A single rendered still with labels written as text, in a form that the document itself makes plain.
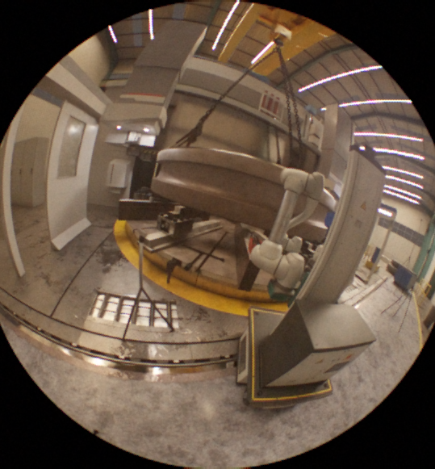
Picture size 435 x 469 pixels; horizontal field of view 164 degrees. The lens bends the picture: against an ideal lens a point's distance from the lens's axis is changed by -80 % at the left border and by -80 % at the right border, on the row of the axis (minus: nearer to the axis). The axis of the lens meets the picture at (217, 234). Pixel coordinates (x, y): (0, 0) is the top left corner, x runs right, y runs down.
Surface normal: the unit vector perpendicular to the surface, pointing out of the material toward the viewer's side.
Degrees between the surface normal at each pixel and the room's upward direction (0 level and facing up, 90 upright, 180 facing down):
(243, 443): 0
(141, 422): 0
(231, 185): 90
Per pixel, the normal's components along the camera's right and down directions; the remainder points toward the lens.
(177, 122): 0.28, 0.38
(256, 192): -0.10, 0.30
